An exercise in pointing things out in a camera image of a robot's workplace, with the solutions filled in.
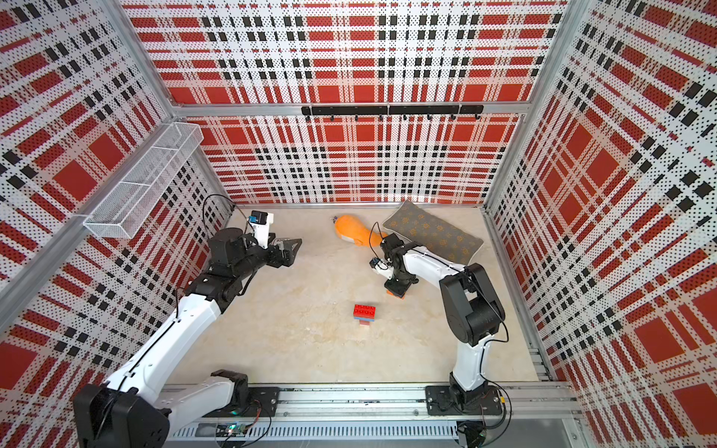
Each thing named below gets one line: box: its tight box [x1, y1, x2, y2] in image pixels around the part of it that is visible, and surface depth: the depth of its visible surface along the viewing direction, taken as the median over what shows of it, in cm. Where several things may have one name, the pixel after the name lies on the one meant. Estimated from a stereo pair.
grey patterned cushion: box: [382, 200, 484, 267], surface depth 109 cm
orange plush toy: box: [334, 214, 388, 248], surface depth 108 cm
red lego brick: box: [352, 304, 377, 320], surface depth 83 cm
